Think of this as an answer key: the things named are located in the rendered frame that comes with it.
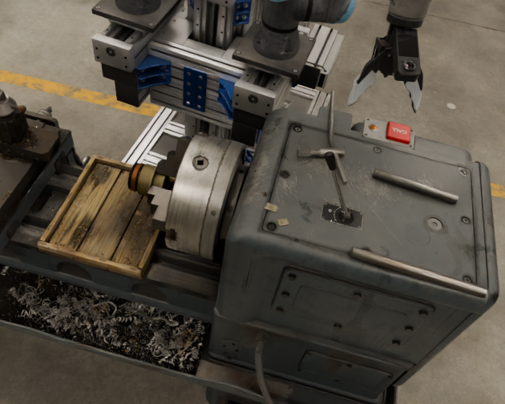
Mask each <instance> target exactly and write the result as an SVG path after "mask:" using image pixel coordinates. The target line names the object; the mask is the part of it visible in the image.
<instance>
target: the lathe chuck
mask: <svg viewBox="0 0 505 404"><path fill-rule="evenodd" d="M200 135H205V136H207V137H202V136H200ZM231 142H232V141H231V140H229V139H223V138H220V137H217V136H214V135H208V134H204V133H202V132H199V133H198V135H194V136H193V138H192V140H191V141H190V143H189V145H188V147H187V149H186V151H185V153H184V156H183V158H182V160H181V162H180V166H179V169H178V172H177V174H176V178H175V182H174V184H173V188H172V193H171V196H170V200H169V204H168V212H167V217H166V223H165V228H166V229H168V230H170V228H172V229H175V232H177V240H171V238H169V237H165V243H166V245H167V247H168V248H172V249H175V250H178V251H181V252H184V253H189V254H192V255H195V256H198V257H200V239H201V233H202V229H203V225H204V218H205V214H206V211H207V207H208V202H209V198H210V195H211V192H212V187H213V185H214V181H215V178H216V174H217V172H218V169H219V166H220V163H221V160H222V159H223V156H224V153H225V151H226V149H227V147H228V145H229V144H230V143H231ZM198 157H203V158H205V159H206V160H207V161H208V165H207V166H206V167H205V168H202V169H199V168H196V167H195V166H194V164H193V162H194V160H195V159H196V158H198Z"/></svg>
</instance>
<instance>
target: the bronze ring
mask: <svg viewBox="0 0 505 404"><path fill-rule="evenodd" d="M156 169H157V166H155V165H151V164H145V165H144V164H139V163H135V164H134V165H133V167H132V168H131V171H130V174H129V177H128V182H127V186H128V188H129V189H130V190H132V191H134V192H138V193H139V194H140V195H143V196H147V193H148V191H149V189H150V187H151V186H152V185H153V186H156V187H159V188H164V189H168V185H169V181H170V176H166V175H163V174H159V173H156Z"/></svg>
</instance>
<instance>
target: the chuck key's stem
mask: <svg viewBox="0 0 505 404"><path fill-rule="evenodd" d="M326 152H333V153H334V154H336V153H337V154H338V155H339V157H343V156H344V154H345V150H344V148H343V147H320V148H318V149H317V150H309V149H308V148H298V149H297V156H319V157H325V153H326Z"/></svg>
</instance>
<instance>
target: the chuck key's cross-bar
mask: <svg viewBox="0 0 505 404"><path fill-rule="evenodd" d="M334 102H335V91H334V90H332V91H331V92H330V109H329V144H330V147H336V146H335V143H334V141H333V124H334ZM334 156H335V161H336V165H337V169H338V171H339V175H340V177H341V182H342V184H347V183H348V182H347V179H346V177H345V173H344V170H343V167H342V165H341V161H340V158H339V155H338V154H337V153H336V154H334Z"/></svg>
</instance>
